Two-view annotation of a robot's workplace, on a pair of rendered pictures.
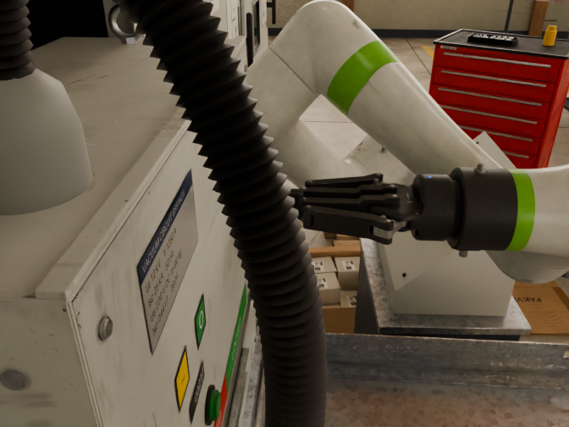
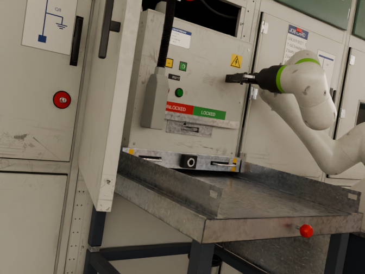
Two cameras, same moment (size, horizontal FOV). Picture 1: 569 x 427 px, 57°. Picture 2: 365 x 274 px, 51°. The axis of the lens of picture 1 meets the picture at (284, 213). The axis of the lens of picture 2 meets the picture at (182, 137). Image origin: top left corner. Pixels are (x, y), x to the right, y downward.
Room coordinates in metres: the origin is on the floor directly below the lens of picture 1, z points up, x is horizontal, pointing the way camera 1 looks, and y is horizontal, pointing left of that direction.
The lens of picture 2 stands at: (-0.53, -1.05, 1.06)
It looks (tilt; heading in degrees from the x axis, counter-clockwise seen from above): 3 degrees down; 51
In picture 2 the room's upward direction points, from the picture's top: 9 degrees clockwise
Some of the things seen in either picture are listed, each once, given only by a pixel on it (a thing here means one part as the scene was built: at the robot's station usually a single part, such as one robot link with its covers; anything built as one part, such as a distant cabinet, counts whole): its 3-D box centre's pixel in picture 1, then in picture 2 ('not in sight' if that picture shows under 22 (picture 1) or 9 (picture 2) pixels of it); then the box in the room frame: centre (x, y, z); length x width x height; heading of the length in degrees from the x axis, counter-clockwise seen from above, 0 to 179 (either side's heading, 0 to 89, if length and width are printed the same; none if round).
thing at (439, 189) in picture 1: (407, 207); (262, 79); (0.52, -0.14, 1.23); 0.09 x 0.08 x 0.07; 86
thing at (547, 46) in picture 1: (494, 113); not in sight; (3.03, -1.26, 0.51); 0.70 x 0.48 x 1.03; 55
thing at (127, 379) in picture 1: (225, 338); (196, 93); (0.39, 0.06, 1.15); 0.48 x 0.01 x 0.48; 176
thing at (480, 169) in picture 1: (473, 212); (278, 80); (0.51, -0.21, 1.23); 0.09 x 0.06 x 0.12; 176
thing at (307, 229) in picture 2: not in sight; (303, 229); (0.35, -0.50, 0.82); 0.04 x 0.03 x 0.03; 86
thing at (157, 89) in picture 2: not in sight; (155, 101); (0.18, 0.00, 1.09); 0.08 x 0.05 x 0.17; 86
